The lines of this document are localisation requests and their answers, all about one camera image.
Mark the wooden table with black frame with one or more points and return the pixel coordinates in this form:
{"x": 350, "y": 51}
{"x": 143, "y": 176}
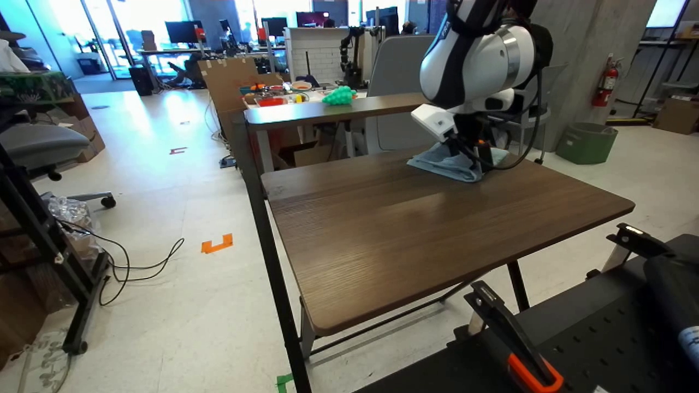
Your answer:
{"x": 368, "y": 259}

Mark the black metal stand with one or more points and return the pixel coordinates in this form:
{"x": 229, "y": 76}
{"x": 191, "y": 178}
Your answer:
{"x": 53, "y": 248}

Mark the black clamp right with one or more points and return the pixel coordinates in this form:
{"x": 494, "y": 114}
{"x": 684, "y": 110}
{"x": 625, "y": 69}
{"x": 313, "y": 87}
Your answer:
{"x": 639, "y": 241}

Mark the red fire extinguisher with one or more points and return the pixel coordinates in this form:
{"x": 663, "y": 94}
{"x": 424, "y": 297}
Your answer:
{"x": 608, "y": 82}

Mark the light blue towel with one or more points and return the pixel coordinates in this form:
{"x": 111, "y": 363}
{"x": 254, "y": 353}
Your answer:
{"x": 437, "y": 161}

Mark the cardboard box right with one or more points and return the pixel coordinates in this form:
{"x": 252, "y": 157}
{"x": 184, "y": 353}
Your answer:
{"x": 680, "y": 117}

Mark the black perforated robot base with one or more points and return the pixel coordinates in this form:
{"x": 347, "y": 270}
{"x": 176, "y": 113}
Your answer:
{"x": 607, "y": 334}

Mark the gray office chair left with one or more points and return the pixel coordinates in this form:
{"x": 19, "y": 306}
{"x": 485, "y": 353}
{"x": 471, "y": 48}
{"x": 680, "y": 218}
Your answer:
{"x": 43, "y": 149}

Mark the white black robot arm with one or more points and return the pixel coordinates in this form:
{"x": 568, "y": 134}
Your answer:
{"x": 485, "y": 57}

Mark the green crumpled object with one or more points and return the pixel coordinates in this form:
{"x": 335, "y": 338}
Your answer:
{"x": 343, "y": 94}

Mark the green bin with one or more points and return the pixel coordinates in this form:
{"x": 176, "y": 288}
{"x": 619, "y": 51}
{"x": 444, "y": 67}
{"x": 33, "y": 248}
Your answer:
{"x": 586, "y": 143}

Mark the gray partition panel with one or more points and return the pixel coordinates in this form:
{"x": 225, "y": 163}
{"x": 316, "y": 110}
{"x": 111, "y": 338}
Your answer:
{"x": 397, "y": 70}

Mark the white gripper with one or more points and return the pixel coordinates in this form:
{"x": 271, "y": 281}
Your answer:
{"x": 439, "y": 123}

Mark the cardboard sheet behind desk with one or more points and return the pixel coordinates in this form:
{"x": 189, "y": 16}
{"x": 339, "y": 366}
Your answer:
{"x": 225, "y": 79}

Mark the black orange clamp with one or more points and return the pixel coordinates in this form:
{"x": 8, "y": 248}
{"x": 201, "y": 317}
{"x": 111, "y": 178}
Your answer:
{"x": 525, "y": 363}

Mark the orange tape floor marker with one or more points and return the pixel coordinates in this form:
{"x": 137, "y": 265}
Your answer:
{"x": 218, "y": 246}

